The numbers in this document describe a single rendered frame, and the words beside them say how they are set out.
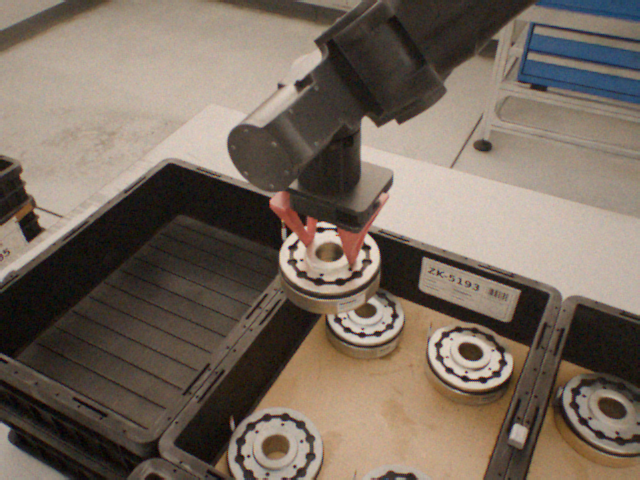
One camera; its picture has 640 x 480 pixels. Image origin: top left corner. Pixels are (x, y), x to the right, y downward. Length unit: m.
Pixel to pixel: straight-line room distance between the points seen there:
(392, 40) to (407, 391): 0.47
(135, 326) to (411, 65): 0.56
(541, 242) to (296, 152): 0.85
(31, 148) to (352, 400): 2.34
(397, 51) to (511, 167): 2.25
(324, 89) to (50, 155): 2.44
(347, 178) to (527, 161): 2.23
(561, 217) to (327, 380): 0.67
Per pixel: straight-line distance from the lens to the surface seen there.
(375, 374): 0.79
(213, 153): 1.40
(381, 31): 0.44
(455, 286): 0.83
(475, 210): 1.26
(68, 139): 2.92
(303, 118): 0.43
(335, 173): 0.52
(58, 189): 2.63
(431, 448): 0.75
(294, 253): 0.62
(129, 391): 0.81
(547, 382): 0.70
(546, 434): 0.79
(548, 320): 0.76
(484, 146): 2.75
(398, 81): 0.44
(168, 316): 0.87
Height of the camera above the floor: 1.47
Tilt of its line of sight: 42 degrees down
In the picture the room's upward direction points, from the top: straight up
